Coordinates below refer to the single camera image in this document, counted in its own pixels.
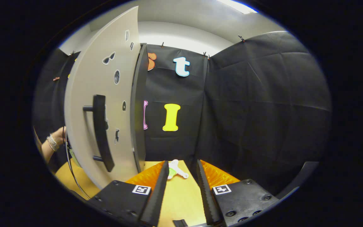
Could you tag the grey cabinet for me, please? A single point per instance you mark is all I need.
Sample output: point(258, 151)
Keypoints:
point(139, 107)

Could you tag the white and green toy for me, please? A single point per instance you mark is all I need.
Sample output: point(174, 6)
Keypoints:
point(176, 170)

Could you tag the black backdrop cloth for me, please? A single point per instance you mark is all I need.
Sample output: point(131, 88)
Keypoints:
point(247, 110)

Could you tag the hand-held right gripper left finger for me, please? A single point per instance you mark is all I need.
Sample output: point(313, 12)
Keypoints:
point(159, 195)

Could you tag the beige cabinet door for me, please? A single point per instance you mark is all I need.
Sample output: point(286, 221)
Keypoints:
point(80, 126)

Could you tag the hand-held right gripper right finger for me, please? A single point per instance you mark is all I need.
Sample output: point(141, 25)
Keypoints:
point(206, 198)

